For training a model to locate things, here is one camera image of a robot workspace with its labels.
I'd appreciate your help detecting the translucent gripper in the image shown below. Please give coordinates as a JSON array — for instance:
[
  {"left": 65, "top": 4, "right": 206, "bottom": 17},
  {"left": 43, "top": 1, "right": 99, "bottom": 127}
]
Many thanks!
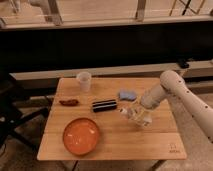
[{"left": 133, "top": 103, "right": 152, "bottom": 126}]

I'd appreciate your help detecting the clear plastic bottle white cap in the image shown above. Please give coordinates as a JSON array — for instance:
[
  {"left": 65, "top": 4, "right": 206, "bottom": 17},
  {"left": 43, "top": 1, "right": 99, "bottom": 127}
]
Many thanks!
[{"left": 120, "top": 107, "right": 152, "bottom": 127}]

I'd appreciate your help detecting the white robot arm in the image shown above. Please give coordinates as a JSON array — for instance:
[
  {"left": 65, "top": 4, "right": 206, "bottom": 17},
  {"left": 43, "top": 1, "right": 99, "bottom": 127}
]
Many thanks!
[{"left": 139, "top": 70, "right": 213, "bottom": 143}]

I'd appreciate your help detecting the blue sponge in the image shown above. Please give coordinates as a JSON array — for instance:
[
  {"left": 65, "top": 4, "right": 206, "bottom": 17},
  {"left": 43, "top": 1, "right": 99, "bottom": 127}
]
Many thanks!
[{"left": 118, "top": 90, "right": 137, "bottom": 101}]

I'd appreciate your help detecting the black striped rectangular case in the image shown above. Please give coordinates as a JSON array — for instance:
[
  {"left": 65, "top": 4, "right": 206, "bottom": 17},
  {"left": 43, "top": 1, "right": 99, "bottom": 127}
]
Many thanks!
[{"left": 92, "top": 99, "right": 117, "bottom": 112}]

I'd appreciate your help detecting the wooden folding table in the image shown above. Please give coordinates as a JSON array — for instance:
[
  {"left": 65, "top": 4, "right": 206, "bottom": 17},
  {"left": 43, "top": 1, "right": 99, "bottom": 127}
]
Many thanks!
[{"left": 37, "top": 78, "right": 187, "bottom": 161}]

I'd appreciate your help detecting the orange bowl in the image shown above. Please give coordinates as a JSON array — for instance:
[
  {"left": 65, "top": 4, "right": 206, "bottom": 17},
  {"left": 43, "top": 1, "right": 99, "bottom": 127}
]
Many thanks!
[{"left": 62, "top": 118, "right": 100, "bottom": 155}]

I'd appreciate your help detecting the black clamp on ledge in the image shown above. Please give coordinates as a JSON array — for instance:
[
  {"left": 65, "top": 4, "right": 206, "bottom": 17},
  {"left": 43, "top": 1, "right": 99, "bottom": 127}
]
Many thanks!
[{"left": 177, "top": 59, "right": 189, "bottom": 69}]

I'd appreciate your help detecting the clear plastic cup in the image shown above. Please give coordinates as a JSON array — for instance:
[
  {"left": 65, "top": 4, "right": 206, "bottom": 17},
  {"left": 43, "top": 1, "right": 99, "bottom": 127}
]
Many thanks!
[{"left": 76, "top": 72, "right": 92, "bottom": 92}]

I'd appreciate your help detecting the dark red chili pepper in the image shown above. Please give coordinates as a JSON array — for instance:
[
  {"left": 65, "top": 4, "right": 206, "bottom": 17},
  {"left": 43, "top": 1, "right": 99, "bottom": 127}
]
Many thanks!
[{"left": 59, "top": 99, "right": 79, "bottom": 106}]

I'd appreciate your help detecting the black chair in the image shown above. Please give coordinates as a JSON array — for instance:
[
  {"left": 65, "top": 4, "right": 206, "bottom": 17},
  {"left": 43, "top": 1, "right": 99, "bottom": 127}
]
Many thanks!
[{"left": 0, "top": 70, "right": 49, "bottom": 151}]

